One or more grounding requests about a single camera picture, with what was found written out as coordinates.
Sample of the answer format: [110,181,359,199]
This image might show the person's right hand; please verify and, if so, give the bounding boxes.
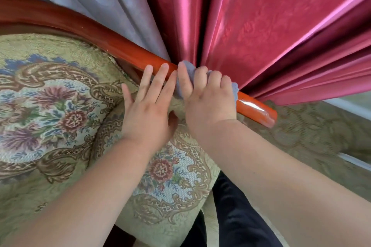
[177,61,238,140]

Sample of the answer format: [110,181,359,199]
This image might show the person's left hand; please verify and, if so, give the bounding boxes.
[121,63,179,152]

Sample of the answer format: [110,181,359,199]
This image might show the grey-blue cleaning cloth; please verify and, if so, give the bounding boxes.
[173,61,240,103]

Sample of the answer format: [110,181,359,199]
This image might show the floral upholstered wooden armchair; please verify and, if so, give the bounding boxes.
[0,0,278,247]

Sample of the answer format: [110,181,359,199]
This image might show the person's right forearm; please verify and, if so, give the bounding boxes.
[197,119,371,247]

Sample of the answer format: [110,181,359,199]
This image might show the person's left forearm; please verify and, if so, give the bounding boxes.
[5,137,155,247]

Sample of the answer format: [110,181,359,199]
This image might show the person's black trousers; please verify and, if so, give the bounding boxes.
[180,171,284,247]

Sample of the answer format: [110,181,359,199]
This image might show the red satin curtain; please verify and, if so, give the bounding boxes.
[133,0,371,107]

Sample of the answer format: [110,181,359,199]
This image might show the grey curtain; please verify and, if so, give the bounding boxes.
[0,0,172,62]

